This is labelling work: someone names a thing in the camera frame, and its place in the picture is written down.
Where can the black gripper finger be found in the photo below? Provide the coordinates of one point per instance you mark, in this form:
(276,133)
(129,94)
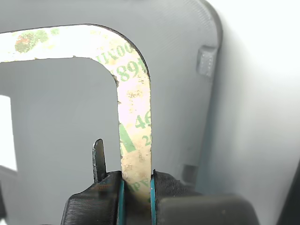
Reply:
(93,206)
(187,208)

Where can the white adhesive backing strip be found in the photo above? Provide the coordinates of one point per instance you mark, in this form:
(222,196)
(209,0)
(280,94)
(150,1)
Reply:
(133,105)

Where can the light grey frame holder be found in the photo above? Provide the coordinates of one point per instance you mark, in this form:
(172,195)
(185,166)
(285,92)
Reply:
(58,117)

